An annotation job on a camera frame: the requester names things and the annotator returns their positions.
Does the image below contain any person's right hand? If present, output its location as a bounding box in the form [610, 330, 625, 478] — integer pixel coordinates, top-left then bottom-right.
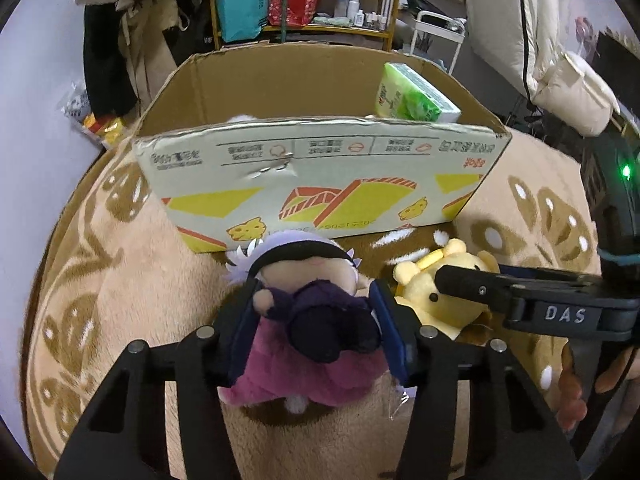
[557, 345, 640, 433]

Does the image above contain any printed cardboard box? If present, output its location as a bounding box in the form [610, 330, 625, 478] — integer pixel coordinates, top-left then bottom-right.
[131, 40, 515, 253]

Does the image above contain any chair base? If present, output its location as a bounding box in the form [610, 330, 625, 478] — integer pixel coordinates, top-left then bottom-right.
[500, 100, 551, 132]

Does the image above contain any black hanging garment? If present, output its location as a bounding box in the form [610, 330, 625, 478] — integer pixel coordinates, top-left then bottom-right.
[162, 0, 217, 68]

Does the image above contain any plush doll with pink skirt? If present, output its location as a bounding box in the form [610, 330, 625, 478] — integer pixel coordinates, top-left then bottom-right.
[220, 230, 391, 413]

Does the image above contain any pile of snack packets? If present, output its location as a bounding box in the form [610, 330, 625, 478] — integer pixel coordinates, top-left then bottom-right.
[60, 82, 126, 151]

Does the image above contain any white trolley cart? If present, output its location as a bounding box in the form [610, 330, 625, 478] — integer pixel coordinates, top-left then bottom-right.
[402, 9, 468, 76]

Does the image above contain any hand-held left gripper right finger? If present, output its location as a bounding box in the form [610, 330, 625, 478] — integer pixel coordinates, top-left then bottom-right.
[370, 277, 583, 480]

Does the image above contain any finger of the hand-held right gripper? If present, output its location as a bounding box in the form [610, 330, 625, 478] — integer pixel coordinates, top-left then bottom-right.
[434, 264, 516, 312]

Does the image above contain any yellow plush toy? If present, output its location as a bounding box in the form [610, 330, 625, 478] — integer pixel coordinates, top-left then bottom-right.
[393, 239, 496, 342]

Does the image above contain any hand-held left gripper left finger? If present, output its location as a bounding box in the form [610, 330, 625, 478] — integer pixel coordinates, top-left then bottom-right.
[52, 280, 261, 480]

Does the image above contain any wooden shelf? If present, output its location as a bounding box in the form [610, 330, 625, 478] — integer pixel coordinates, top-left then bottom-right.
[206, 0, 405, 53]

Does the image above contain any beige floral printed blanket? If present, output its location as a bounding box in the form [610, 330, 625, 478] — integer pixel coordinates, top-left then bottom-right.
[25, 125, 621, 480]

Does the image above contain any green tissue pack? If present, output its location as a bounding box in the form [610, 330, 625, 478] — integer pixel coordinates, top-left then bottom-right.
[375, 62, 462, 123]

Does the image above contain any teal bag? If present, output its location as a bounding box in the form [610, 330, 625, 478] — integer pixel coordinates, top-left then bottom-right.
[212, 0, 268, 43]

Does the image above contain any dark hanging coat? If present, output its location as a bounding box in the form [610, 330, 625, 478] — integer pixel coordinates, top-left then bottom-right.
[82, 2, 139, 116]

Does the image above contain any group of cosmetic bottles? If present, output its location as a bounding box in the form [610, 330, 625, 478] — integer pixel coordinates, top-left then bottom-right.
[334, 0, 389, 31]

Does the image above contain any beige hanging coat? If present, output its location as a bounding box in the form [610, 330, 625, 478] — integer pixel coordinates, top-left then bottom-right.
[120, 0, 187, 106]

